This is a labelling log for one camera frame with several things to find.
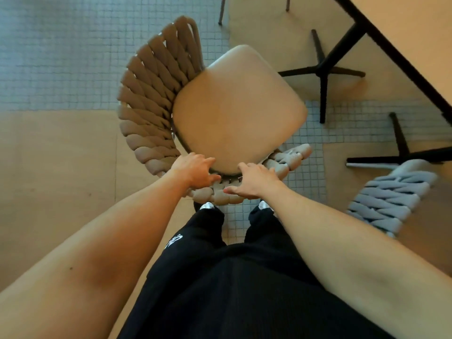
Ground person's right hand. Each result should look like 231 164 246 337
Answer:
223 162 284 201

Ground person's left hand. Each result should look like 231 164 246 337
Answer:
171 153 222 194

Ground beige woven cushioned chair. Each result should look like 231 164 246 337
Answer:
117 16 313 206

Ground person's left forearm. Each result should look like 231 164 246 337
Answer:
0 169 191 339

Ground person's right forearm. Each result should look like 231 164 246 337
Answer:
262 182 452 339

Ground black trousers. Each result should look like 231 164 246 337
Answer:
117 202 394 339

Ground grey woven chair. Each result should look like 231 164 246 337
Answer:
346 159 438 238

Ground beige table top black edge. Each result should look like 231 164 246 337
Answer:
331 0 452 125

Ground black table pedestal base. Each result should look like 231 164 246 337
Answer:
278 23 368 124
346 112 452 169

